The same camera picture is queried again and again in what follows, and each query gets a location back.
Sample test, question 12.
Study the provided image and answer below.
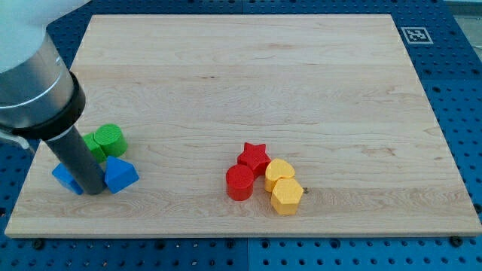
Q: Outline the light wooden board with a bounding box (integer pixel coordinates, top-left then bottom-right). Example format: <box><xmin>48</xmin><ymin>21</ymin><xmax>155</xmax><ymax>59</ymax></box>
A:
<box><xmin>5</xmin><ymin>15</ymin><xmax>481</xmax><ymax>239</ymax></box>

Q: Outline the yellow heart block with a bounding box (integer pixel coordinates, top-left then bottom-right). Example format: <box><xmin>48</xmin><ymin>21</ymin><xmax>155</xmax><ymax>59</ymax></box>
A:
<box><xmin>264</xmin><ymin>158</ymin><xmax>295</xmax><ymax>192</ymax></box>

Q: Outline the blue cube block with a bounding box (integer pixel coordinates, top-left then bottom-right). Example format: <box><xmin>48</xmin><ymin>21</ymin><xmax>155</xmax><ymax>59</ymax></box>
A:
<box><xmin>52</xmin><ymin>163</ymin><xmax>84</xmax><ymax>195</ymax></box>

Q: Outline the red cylinder block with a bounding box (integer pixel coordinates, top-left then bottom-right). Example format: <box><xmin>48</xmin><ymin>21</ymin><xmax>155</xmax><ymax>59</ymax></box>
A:
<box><xmin>226</xmin><ymin>164</ymin><xmax>255</xmax><ymax>201</ymax></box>

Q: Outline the white fiducial marker tag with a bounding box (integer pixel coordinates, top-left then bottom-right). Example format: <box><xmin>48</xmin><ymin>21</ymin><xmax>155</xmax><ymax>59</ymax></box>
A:
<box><xmin>401</xmin><ymin>26</ymin><xmax>433</xmax><ymax>44</ymax></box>

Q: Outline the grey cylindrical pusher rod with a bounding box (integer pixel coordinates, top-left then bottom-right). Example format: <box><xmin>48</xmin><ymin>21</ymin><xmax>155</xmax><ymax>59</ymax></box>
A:
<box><xmin>45</xmin><ymin>126</ymin><xmax>105</xmax><ymax>195</ymax></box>

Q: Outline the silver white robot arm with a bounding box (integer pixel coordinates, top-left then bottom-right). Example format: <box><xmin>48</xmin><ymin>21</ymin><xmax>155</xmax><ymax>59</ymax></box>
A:
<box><xmin>1</xmin><ymin>0</ymin><xmax>89</xmax><ymax>149</ymax></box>

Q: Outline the yellow pentagon block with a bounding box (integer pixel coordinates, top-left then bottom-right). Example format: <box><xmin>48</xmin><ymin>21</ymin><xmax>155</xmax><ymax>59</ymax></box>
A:
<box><xmin>270</xmin><ymin>178</ymin><xmax>304</xmax><ymax>216</ymax></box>

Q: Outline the green cylinder block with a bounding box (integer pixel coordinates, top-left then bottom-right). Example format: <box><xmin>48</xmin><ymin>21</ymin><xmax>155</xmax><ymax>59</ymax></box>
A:
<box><xmin>93</xmin><ymin>123</ymin><xmax>128</xmax><ymax>157</ymax></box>

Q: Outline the red star block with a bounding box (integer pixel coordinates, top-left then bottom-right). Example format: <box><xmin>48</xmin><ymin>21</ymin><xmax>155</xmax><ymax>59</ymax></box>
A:
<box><xmin>237</xmin><ymin>142</ymin><xmax>271</xmax><ymax>178</ymax></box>

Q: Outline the blue triangular prism block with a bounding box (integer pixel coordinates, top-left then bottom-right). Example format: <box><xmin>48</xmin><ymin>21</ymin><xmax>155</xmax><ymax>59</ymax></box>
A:
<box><xmin>104</xmin><ymin>156</ymin><xmax>139</xmax><ymax>193</ymax></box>

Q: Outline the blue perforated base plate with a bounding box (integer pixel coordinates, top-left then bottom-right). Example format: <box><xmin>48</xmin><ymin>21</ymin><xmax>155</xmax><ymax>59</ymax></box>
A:
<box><xmin>1</xmin><ymin>0</ymin><xmax>481</xmax><ymax>270</ymax></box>

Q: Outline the green block behind rod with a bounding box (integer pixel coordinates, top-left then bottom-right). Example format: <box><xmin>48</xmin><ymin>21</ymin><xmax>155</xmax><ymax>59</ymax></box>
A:
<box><xmin>83</xmin><ymin>133</ymin><xmax>107</xmax><ymax>163</ymax></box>

